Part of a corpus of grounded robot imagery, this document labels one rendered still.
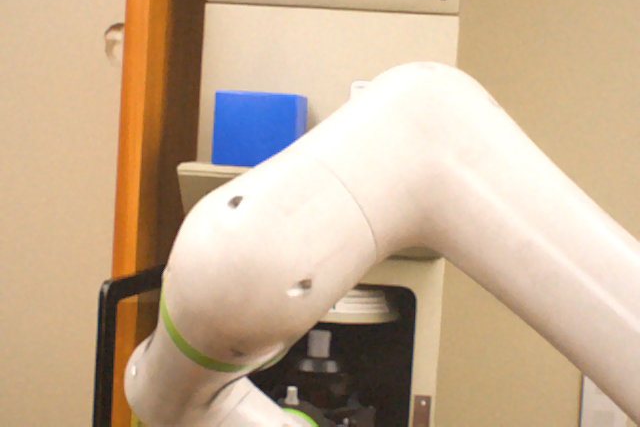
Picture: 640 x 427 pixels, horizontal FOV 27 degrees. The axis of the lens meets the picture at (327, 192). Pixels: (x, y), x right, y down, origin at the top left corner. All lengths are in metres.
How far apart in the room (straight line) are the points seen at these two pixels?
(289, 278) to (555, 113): 1.24
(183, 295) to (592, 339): 0.29
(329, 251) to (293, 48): 0.79
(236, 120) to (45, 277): 0.72
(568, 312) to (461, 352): 1.21
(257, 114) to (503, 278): 0.69
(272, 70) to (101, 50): 0.55
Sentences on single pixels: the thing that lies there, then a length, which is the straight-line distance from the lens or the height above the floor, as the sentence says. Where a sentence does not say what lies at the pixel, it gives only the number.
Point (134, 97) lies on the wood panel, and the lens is 1.66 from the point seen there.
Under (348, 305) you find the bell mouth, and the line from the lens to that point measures 1.74.
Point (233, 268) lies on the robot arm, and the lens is 0.93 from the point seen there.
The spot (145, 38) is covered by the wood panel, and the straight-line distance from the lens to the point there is 1.66.
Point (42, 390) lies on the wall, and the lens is 2.28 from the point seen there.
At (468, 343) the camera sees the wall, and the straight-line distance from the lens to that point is 2.16.
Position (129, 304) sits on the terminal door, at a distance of 1.51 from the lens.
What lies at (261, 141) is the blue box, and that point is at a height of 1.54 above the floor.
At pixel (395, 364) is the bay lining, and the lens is 1.88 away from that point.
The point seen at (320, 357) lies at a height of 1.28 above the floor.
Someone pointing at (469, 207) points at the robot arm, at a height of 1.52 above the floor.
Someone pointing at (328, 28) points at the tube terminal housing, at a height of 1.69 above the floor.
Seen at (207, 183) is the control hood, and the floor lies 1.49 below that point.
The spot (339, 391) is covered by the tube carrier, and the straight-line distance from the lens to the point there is 1.70.
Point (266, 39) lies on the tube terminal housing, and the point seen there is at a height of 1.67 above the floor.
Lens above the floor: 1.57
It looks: 3 degrees down
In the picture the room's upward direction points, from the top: 3 degrees clockwise
